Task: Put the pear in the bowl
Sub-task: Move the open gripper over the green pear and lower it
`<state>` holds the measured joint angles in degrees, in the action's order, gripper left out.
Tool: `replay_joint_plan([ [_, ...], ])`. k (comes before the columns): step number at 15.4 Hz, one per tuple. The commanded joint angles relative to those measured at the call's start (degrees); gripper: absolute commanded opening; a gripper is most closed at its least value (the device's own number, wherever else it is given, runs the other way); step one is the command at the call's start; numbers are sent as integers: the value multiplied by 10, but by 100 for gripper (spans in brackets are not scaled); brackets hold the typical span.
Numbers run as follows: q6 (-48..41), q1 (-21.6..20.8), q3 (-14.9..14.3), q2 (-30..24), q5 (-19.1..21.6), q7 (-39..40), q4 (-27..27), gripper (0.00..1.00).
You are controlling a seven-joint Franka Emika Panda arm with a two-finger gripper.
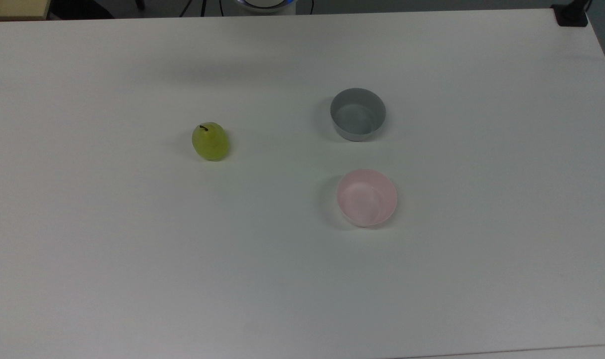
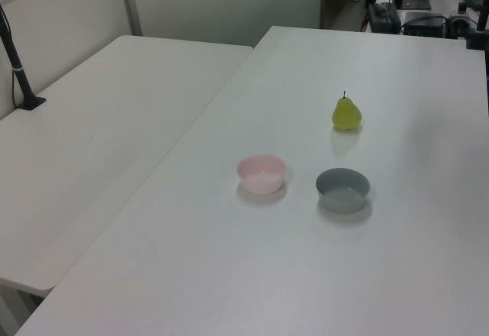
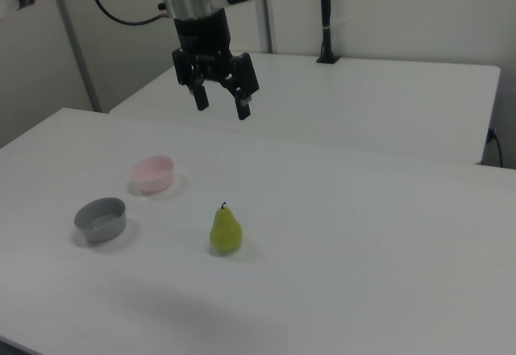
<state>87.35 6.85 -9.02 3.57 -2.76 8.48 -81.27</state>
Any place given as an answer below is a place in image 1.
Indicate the green yellow pear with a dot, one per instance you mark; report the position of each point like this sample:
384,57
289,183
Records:
211,143

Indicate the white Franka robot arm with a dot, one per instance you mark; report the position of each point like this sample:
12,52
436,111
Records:
267,5

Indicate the pink plastic bowl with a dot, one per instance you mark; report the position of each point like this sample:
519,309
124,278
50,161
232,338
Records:
367,198

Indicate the grey plastic bowl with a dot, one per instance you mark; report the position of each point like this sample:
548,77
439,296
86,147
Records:
358,115

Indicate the black clamp stand base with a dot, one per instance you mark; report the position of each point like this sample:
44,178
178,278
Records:
571,16

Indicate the light wooden desk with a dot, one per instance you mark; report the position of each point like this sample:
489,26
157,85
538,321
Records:
13,7

